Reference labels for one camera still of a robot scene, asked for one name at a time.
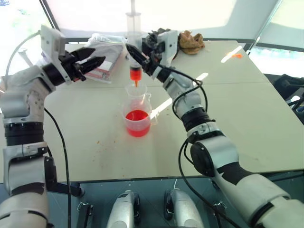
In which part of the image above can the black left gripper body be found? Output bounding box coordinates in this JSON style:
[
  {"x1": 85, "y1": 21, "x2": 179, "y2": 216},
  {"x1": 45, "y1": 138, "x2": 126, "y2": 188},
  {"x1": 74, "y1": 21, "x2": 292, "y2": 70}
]
[{"x1": 58, "y1": 52, "x2": 87, "y2": 83}]

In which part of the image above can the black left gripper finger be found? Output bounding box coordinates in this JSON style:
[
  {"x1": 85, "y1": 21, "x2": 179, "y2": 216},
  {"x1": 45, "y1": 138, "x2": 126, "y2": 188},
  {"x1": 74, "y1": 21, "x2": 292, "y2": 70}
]
[
  {"x1": 70, "y1": 47, "x2": 96, "y2": 63},
  {"x1": 75, "y1": 56, "x2": 106, "y2": 74}
]

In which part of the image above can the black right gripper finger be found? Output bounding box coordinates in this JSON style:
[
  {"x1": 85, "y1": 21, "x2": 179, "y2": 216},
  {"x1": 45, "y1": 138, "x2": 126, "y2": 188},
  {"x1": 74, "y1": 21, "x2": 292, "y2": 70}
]
[{"x1": 125, "y1": 44, "x2": 155, "y2": 76}]

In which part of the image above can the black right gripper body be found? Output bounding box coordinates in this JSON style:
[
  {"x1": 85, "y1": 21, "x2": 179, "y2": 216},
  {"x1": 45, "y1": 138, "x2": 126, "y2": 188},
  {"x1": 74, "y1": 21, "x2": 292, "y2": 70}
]
[{"x1": 142, "y1": 32, "x2": 166, "y2": 70}]

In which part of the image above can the large clear plastic syringe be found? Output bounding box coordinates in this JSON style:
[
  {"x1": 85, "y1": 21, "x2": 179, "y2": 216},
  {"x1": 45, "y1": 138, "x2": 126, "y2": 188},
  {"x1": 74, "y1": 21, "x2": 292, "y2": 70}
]
[{"x1": 125, "y1": 0, "x2": 143, "y2": 89}]

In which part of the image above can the empty clear measuring cup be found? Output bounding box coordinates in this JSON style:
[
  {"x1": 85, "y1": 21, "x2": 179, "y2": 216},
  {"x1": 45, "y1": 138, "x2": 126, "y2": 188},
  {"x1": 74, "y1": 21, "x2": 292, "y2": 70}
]
[{"x1": 124, "y1": 83, "x2": 152, "y2": 113}]

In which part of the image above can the clear cup with red liquid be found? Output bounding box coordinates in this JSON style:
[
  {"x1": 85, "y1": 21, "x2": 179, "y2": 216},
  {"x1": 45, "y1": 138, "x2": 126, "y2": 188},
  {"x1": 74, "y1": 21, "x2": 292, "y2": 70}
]
[{"x1": 122, "y1": 102, "x2": 159, "y2": 138}]

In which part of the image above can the white plastic packet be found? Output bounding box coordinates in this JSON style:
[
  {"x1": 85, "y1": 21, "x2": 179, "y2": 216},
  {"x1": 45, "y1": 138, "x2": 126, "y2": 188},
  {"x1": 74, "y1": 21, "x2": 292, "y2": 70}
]
[{"x1": 84, "y1": 33, "x2": 126, "y2": 84}]

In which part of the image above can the crumpled brown cloth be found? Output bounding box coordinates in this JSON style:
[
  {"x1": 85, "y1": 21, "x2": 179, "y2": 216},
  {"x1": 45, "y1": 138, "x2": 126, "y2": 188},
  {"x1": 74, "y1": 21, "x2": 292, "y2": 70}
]
[{"x1": 177, "y1": 30, "x2": 206, "y2": 56}]

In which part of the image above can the black chair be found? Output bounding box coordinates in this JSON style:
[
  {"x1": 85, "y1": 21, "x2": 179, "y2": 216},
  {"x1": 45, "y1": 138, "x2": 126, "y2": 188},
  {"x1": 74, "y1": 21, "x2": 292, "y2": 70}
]
[{"x1": 272, "y1": 73, "x2": 304, "y2": 117}]

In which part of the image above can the metal table latch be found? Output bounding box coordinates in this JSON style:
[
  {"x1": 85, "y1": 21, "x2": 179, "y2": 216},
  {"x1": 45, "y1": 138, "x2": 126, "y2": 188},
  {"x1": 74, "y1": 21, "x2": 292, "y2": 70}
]
[
  {"x1": 213, "y1": 200, "x2": 229, "y2": 228},
  {"x1": 76, "y1": 201, "x2": 94, "y2": 228}
]

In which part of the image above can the silver left robot leg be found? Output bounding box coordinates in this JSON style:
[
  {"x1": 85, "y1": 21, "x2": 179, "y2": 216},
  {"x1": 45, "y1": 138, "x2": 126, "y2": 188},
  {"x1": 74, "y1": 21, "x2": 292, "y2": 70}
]
[{"x1": 106, "y1": 190, "x2": 141, "y2": 228}]

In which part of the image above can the silver robot leg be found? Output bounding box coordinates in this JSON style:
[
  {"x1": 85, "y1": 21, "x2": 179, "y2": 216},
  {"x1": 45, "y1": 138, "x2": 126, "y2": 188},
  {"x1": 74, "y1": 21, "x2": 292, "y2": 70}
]
[
  {"x1": 106, "y1": 190, "x2": 141, "y2": 228},
  {"x1": 163, "y1": 189, "x2": 205, "y2": 228}
]

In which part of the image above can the silver right robot leg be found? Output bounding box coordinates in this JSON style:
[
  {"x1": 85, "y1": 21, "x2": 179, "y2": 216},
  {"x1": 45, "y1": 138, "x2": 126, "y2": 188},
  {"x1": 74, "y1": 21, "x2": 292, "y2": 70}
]
[{"x1": 163, "y1": 189, "x2": 205, "y2": 228}]

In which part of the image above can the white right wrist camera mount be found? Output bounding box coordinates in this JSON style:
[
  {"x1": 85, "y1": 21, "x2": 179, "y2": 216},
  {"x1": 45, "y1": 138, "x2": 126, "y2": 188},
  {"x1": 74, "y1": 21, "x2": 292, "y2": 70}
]
[{"x1": 156, "y1": 29, "x2": 179, "y2": 65}]

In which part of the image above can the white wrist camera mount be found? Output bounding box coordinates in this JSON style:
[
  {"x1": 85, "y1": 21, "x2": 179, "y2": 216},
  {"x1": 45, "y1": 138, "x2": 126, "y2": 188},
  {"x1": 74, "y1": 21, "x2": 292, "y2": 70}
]
[
  {"x1": 39, "y1": 24, "x2": 72, "y2": 85},
  {"x1": 156, "y1": 29, "x2": 179, "y2": 65}
]

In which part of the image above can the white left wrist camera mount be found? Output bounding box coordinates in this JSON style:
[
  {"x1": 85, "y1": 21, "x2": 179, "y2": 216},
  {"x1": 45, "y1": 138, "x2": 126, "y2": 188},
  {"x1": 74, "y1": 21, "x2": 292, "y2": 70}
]
[{"x1": 39, "y1": 24, "x2": 72, "y2": 85}]

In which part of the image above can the grey left wrist cable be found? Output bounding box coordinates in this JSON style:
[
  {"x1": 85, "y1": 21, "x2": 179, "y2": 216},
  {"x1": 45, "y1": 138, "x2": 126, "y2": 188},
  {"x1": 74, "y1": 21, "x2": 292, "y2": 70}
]
[{"x1": 4, "y1": 30, "x2": 42, "y2": 77}]

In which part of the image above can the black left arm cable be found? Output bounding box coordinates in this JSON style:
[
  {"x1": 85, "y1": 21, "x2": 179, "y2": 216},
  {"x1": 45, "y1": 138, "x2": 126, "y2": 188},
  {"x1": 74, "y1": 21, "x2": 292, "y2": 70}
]
[{"x1": 44, "y1": 108, "x2": 72, "y2": 228}]

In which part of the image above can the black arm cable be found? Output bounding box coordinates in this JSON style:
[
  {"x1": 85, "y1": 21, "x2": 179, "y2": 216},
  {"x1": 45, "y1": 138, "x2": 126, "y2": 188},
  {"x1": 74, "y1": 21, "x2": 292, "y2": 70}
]
[
  {"x1": 44, "y1": 108, "x2": 72, "y2": 228},
  {"x1": 154, "y1": 63, "x2": 238, "y2": 228}
]

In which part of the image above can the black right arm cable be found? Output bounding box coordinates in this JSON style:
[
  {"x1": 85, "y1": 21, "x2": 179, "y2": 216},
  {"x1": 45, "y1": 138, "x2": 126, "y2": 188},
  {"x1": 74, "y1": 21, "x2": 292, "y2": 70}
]
[{"x1": 154, "y1": 63, "x2": 238, "y2": 228}]

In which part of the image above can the black table frame bracket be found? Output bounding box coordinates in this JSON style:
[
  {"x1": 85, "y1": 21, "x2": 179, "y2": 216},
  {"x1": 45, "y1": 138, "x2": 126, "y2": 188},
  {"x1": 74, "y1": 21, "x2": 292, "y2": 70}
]
[{"x1": 47, "y1": 181, "x2": 86, "y2": 197}]

